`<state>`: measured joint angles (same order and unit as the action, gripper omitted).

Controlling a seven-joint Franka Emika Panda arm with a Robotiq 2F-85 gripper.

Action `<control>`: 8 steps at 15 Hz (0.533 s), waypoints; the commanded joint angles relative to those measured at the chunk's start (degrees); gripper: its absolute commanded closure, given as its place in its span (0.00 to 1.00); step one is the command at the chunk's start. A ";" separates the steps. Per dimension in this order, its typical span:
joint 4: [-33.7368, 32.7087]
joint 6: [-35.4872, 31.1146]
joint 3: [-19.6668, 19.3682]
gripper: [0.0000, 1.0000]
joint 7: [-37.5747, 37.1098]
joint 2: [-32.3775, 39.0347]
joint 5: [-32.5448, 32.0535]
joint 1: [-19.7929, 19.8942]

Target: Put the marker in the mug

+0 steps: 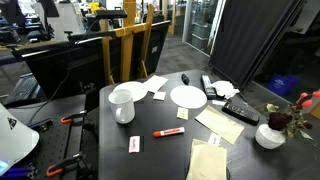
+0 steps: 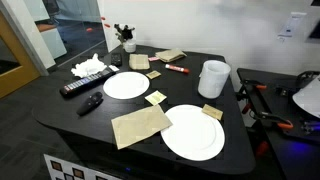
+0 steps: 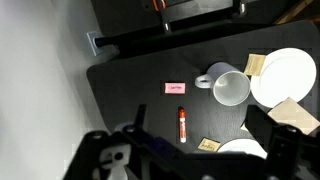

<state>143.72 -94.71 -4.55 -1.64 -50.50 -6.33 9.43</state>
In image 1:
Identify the small white paper square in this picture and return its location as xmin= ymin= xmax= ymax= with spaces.
xmin=153 ymin=91 xmax=166 ymax=100

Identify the white bowl vase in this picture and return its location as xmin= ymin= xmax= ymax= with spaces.
xmin=255 ymin=124 xmax=286 ymax=149

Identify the white round plate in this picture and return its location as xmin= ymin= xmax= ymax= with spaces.
xmin=114 ymin=81 xmax=147 ymax=102
xmin=170 ymin=85 xmax=207 ymax=109

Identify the small yellow sticky note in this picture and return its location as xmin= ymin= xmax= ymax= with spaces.
xmin=177 ymin=107 xmax=188 ymax=120

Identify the small black oval device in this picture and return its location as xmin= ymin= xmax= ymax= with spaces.
xmin=181 ymin=74 xmax=190 ymax=85

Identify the white round plate right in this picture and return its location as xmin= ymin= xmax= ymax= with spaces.
xmin=170 ymin=85 xmax=207 ymax=109

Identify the white round plate left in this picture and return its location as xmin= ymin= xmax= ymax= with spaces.
xmin=114 ymin=81 xmax=147 ymax=102

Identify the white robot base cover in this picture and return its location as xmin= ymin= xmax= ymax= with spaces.
xmin=0 ymin=104 xmax=40 ymax=175

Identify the orange black clamp upper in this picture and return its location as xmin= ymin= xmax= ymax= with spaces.
xmin=60 ymin=110 xmax=87 ymax=124

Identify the yellow wooden easel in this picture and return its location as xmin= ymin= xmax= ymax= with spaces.
xmin=99 ymin=0 xmax=155 ymax=85

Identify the white ceramic mug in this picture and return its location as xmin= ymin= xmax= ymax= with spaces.
xmin=108 ymin=89 xmax=135 ymax=124

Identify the orange black clamp lower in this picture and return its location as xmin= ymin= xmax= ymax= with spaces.
xmin=46 ymin=152 xmax=83 ymax=177

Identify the black keyboard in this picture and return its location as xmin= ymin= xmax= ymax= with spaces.
xmin=3 ymin=76 xmax=40 ymax=107

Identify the orange black clamp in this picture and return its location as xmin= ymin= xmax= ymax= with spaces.
xmin=46 ymin=152 xmax=83 ymax=177
xmin=60 ymin=110 xmax=87 ymax=124

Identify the pink white sachet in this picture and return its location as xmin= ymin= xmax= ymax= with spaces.
xmin=129 ymin=136 xmax=140 ymax=153

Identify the orange white dry-erase marker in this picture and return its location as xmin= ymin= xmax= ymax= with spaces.
xmin=153 ymin=127 xmax=185 ymax=138

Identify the blue plastic bin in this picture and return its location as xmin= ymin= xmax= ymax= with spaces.
xmin=268 ymin=74 xmax=299 ymax=96

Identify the tan paper envelope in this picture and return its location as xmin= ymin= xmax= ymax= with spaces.
xmin=195 ymin=105 xmax=244 ymax=145

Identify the dark folding partition panel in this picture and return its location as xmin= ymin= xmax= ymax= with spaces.
xmin=209 ymin=0 xmax=306 ymax=87

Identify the grey black remote control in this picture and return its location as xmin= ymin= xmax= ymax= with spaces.
xmin=201 ymin=75 xmax=217 ymax=100

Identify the crumpled white tissue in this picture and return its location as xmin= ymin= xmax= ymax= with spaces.
xmin=212 ymin=80 xmax=239 ymax=99

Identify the white paper napkin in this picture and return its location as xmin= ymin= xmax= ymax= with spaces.
xmin=143 ymin=75 xmax=168 ymax=93

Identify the small white paper label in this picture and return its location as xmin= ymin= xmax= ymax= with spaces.
xmin=212 ymin=100 xmax=226 ymax=106

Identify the black remote control front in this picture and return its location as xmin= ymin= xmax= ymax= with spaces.
xmin=222 ymin=102 xmax=260 ymax=126

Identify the black computer monitor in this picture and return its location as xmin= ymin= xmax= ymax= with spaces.
xmin=14 ymin=21 xmax=169 ymax=109

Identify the brown paper bag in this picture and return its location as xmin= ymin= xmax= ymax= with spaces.
xmin=186 ymin=139 xmax=227 ymax=180

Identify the small pink white card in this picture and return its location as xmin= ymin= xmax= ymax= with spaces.
xmin=208 ymin=133 xmax=221 ymax=145

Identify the dark red flower bouquet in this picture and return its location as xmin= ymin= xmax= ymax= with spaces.
xmin=266 ymin=91 xmax=320 ymax=138

